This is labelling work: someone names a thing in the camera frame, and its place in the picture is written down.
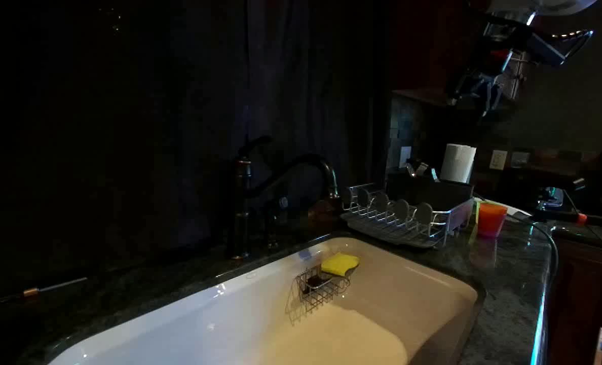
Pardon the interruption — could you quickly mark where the yellow sponge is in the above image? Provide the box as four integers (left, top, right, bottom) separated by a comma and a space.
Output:
318, 251, 361, 277

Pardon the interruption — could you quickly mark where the orange tipped pen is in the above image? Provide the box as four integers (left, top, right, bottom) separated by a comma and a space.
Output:
20, 273, 90, 302

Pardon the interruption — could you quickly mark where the white wall outlet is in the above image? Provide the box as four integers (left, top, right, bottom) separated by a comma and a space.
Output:
488, 147, 511, 173

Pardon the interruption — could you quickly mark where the dark wooden base cabinet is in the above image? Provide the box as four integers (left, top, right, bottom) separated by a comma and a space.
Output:
548, 232, 602, 365

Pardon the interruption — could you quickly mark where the steel dish rack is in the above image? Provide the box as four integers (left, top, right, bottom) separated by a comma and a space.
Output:
338, 177, 477, 251

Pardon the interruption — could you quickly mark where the white paper towel roll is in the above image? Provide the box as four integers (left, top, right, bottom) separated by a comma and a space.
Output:
439, 141, 478, 187

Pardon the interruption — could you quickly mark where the orange plastic cup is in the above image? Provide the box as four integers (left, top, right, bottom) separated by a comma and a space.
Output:
477, 201, 511, 239

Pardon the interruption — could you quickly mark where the dark countertop appliance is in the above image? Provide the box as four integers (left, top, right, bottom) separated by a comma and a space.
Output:
514, 169, 588, 214

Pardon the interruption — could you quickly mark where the wide dark curtain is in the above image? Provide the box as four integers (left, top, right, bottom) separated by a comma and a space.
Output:
0, 0, 248, 300

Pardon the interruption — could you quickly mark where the white ceramic sink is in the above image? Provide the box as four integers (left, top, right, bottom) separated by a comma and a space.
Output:
46, 234, 482, 365

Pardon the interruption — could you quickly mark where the orange capped tool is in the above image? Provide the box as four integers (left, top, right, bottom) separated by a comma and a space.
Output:
548, 209, 590, 228

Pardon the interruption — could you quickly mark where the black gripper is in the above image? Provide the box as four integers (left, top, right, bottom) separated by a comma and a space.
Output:
473, 19, 542, 88

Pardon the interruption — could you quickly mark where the wire sponge basket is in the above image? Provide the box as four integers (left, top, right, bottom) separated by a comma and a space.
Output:
285, 263, 353, 321

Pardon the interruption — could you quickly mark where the dark bronze faucet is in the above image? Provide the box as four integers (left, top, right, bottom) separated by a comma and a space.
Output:
226, 135, 341, 261

